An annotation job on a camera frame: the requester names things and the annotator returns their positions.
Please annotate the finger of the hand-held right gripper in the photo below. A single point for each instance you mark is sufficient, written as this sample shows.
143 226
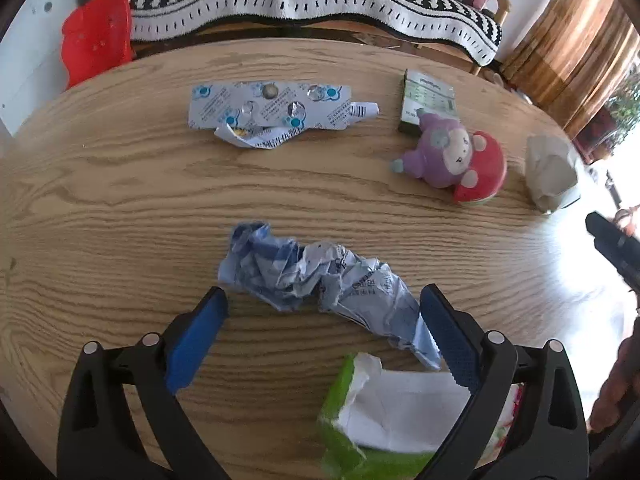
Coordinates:
617 252

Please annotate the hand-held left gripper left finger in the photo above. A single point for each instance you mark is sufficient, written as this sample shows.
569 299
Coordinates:
192 350

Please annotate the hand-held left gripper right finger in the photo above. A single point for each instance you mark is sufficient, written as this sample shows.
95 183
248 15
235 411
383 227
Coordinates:
452 340

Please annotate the green tissue carton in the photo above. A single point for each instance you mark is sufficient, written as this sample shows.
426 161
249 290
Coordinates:
390 420

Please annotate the blue white paper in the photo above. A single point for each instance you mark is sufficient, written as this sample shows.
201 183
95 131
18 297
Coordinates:
320 280

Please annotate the person's right forearm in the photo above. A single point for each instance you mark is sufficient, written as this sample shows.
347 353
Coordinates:
617 385

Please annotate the crumpled grey paper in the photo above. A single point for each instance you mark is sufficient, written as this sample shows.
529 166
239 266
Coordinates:
550 172

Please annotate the green potted plant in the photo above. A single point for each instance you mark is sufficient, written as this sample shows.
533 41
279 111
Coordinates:
625 110

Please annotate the purple plush toy red cap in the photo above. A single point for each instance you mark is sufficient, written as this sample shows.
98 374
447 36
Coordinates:
452 160

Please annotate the brown curtain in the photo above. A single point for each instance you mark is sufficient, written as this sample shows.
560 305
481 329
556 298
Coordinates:
570 45

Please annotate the small green white box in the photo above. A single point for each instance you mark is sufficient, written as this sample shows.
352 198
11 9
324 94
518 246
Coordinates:
427 102

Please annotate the silver blue blister pack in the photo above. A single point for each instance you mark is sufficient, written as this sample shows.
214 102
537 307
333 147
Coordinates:
270 105

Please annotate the wooden sofa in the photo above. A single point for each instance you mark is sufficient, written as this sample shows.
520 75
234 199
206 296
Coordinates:
495 15

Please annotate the red plastic chair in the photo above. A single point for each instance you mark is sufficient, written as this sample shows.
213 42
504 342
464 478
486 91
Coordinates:
95 35

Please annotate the white cabinet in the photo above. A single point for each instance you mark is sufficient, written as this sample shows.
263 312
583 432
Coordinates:
25 45

